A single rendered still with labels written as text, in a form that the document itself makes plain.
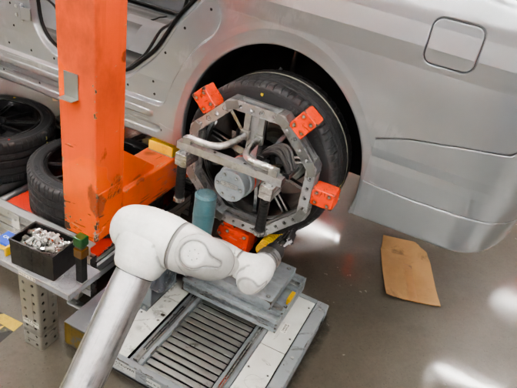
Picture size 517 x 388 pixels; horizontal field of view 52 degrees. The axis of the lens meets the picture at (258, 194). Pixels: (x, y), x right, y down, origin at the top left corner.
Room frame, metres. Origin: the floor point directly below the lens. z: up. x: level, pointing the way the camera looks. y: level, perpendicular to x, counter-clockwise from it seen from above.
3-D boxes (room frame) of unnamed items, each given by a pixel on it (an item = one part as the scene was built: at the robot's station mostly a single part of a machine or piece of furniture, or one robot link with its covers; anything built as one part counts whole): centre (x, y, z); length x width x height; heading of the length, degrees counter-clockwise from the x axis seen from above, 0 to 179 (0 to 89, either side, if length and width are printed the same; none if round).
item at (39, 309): (1.53, 0.80, 0.21); 0.10 x 0.10 x 0.42; 69
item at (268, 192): (1.57, -0.04, 0.93); 0.09 x 0.05 x 0.05; 159
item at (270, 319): (1.97, -0.02, 0.13); 0.50 x 0.36 x 0.10; 69
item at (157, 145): (2.18, 0.45, 0.71); 0.14 x 0.14 x 0.05; 69
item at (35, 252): (1.51, 0.76, 0.51); 0.20 x 0.14 x 0.13; 73
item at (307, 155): (1.82, 0.05, 0.85); 0.54 x 0.07 x 0.54; 69
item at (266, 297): (1.98, -0.01, 0.32); 0.40 x 0.30 x 0.28; 69
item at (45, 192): (2.23, 0.81, 0.39); 0.66 x 0.66 x 0.24
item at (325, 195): (1.71, -0.25, 0.85); 0.09 x 0.08 x 0.07; 69
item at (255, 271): (1.45, -0.03, 0.64); 0.16 x 0.13 x 0.11; 159
